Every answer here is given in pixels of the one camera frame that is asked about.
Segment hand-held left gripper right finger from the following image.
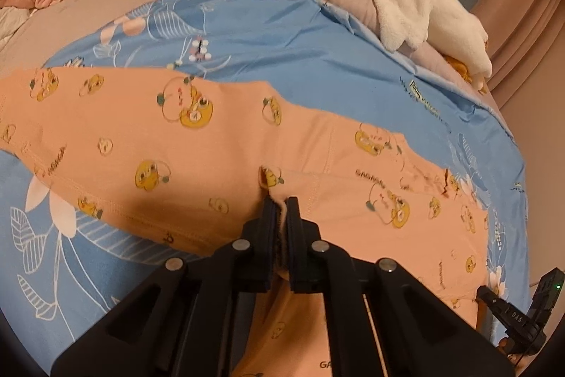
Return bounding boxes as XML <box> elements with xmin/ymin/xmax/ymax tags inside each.
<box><xmin>285</xmin><ymin>196</ymin><xmax>517</xmax><ymax>377</ymax></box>

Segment pink curtain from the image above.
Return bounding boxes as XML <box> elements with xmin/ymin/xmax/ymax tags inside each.
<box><xmin>469</xmin><ymin>0</ymin><xmax>565</xmax><ymax>96</ymax></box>

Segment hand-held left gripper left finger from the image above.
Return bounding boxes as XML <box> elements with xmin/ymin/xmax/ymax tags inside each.
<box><xmin>50</xmin><ymin>197</ymin><xmax>283</xmax><ymax>377</ymax></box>

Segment blue floral bed sheet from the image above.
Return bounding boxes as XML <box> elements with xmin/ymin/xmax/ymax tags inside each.
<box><xmin>0</xmin><ymin>0</ymin><xmax>530</xmax><ymax>377</ymax></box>

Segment white quilted cloth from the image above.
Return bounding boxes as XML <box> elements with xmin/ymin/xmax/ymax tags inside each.
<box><xmin>0</xmin><ymin>7</ymin><xmax>32</xmax><ymax>52</ymax></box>

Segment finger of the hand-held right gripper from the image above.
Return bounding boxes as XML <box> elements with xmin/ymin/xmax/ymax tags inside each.
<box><xmin>477</xmin><ymin>286</ymin><xmax>505</xmax><ymax>312</ymax></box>

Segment orange cartoon print pants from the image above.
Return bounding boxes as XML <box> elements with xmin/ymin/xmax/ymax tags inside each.
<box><xmin>0</xmin><ymin>65</ymin><xmax>492</xmax><ymax>377</ymax></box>

